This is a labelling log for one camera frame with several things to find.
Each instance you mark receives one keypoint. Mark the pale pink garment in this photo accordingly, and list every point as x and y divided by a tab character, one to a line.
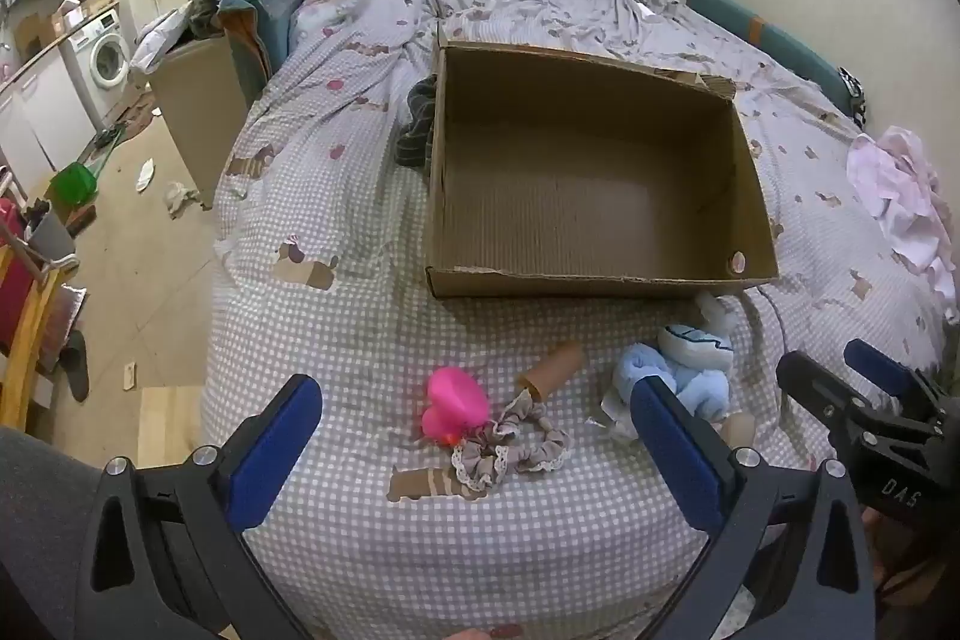
904	197

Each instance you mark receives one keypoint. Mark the grey bucket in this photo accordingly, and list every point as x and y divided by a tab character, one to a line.
52	235

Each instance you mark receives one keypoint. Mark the wooden crib rail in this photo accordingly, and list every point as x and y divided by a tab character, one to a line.
30	340

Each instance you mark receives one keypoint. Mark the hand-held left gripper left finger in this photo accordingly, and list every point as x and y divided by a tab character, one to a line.
274	452

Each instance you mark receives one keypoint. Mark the white washing machine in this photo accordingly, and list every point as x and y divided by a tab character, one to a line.
101	59

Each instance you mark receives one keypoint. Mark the white rag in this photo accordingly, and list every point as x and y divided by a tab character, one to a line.
182	199

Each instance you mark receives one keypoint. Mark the green dustpan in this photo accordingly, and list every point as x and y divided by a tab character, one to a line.
73	183

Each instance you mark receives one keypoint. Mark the teal bed bumper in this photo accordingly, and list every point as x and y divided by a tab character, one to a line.
780	44

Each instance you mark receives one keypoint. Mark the white cabinet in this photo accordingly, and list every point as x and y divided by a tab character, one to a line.
37	115

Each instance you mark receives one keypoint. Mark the teal folded blanket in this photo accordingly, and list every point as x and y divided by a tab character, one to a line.
259	21

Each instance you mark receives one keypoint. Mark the black white patterned cloth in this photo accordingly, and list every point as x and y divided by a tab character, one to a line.
853	96

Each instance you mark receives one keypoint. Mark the red bag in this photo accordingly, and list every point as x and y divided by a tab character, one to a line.
13	280

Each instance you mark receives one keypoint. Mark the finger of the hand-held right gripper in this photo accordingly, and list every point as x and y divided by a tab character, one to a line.
814	389
877	368

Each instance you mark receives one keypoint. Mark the light blue plush toy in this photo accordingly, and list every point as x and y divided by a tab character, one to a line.
697	385

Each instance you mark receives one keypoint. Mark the white crumpled paper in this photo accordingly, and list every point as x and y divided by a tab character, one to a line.
145	175

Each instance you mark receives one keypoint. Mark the beige storage bin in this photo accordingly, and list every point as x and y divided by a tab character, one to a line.
199	115

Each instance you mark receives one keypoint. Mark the beige lace scrunchie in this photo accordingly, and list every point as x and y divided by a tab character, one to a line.
517	441

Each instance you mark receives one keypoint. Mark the light wooden board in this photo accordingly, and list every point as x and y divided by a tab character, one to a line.
171	419

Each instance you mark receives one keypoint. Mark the white plastic bag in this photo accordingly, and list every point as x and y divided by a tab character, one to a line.
161	40

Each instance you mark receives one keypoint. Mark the checkered printed blanket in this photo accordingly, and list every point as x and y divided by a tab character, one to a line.
360	325

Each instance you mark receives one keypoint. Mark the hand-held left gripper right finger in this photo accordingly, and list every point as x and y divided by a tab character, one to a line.
679	460

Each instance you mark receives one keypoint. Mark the brown cardboard box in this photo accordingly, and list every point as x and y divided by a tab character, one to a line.
570	183

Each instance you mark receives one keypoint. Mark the black striped cloth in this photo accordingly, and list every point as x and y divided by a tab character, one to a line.
416	123

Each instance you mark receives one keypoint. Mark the dark slipper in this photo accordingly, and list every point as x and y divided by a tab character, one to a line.
75	366

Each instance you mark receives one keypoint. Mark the person's grey trouser leg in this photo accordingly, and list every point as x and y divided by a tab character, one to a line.
37	535

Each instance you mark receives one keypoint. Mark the pink rubber duck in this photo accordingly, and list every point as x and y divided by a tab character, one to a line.
454	400

